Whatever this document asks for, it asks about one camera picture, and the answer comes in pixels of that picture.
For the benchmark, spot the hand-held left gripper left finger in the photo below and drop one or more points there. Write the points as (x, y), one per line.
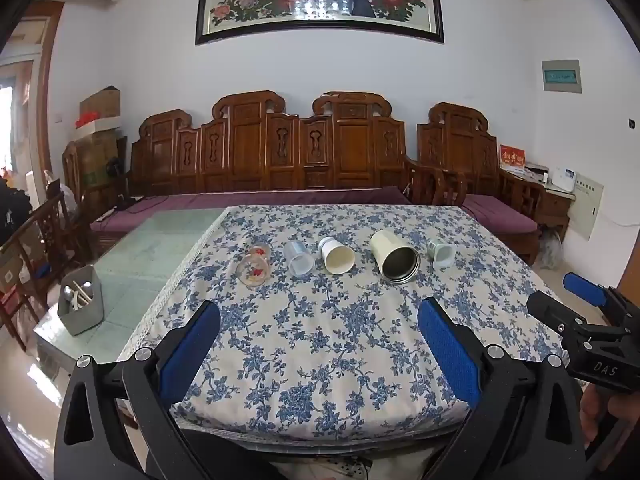
(192, 345)

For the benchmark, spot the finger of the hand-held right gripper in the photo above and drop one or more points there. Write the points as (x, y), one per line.
(582, 286)
(550, 309)

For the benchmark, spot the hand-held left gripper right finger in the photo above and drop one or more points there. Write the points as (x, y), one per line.
(450, 355)

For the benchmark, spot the glass cup with red print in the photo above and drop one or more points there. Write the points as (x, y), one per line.
(255, 270)

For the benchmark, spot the small pale green cup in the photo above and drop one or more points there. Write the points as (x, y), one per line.
(442, 252)

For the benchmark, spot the cream metal tumbler cup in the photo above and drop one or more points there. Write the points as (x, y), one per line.
(395, 257)

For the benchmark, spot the clear plastic cup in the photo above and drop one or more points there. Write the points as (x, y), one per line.
(299, 258)

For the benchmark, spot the white paper cup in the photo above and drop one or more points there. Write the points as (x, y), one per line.
(336, 255)

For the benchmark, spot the person's right hand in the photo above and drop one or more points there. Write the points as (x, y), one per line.
(595, 415)

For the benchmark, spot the wooden side table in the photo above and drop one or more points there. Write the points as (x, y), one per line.
(547, 202)

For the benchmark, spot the purple armchair cushion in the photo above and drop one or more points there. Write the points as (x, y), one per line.
(497, 215)

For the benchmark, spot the grey utensil container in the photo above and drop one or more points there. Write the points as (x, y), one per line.
(82, 305)

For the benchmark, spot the blue floral tablecloth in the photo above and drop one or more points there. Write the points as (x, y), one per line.
(325, 340)

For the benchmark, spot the purple sofa cushion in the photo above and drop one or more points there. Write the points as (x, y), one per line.
(225, 205)

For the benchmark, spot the red gift box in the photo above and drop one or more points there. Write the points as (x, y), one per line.
(511, 157)

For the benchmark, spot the carved wooden armchair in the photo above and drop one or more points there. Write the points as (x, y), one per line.
(465, 155)

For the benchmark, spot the wooden chair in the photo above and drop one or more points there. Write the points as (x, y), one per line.
(37, 245)

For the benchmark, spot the green printed cardboard box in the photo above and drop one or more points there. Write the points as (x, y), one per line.
(95, 160)

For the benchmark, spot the carved wooden sofa bench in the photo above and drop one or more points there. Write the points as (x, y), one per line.
(270, 150)

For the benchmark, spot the brown cardboard box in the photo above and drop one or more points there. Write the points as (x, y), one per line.
(100, 102)

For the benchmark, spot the white wall cabinet door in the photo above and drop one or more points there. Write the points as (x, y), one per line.
(587, 205)

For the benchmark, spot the wall electrical panel box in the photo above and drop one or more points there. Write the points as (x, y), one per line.
(562, 76)

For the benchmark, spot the wooden door frame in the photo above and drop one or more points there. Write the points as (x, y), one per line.
(37, 85)

